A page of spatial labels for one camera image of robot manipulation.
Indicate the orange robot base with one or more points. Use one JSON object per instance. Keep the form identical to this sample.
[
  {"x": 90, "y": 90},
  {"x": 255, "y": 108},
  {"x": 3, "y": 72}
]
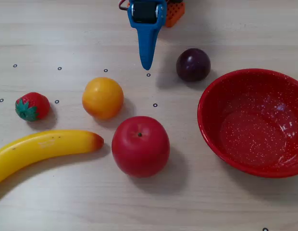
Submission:
[{"x": 174, "y": 14}]

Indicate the dark purple plum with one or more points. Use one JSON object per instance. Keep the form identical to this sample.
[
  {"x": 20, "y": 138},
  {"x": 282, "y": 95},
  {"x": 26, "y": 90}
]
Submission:
[{"x": 193, "y": 65}]

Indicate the yellow orange toy peach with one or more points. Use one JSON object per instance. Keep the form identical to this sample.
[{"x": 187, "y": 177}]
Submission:
[{"x": 102, "y": 98}]

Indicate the red toy strawberry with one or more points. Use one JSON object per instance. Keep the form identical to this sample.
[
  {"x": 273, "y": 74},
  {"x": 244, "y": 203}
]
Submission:
[{"x": 34, "y": 106}]

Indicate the red toy apple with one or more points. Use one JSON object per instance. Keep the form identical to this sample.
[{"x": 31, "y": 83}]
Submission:
[{"x": 140, "y": 146}]

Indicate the yellow toy banana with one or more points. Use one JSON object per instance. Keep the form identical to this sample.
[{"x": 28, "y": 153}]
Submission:
[{"x": 40, "y": 146}]

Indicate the red speckled bowl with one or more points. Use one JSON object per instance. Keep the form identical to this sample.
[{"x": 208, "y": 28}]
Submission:
[{"x": 250, "y": 130}]

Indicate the blue gripper with motor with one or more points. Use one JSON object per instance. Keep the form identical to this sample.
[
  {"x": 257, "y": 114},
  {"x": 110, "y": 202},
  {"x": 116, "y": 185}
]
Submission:
[{"x": 145, "y": 15}]

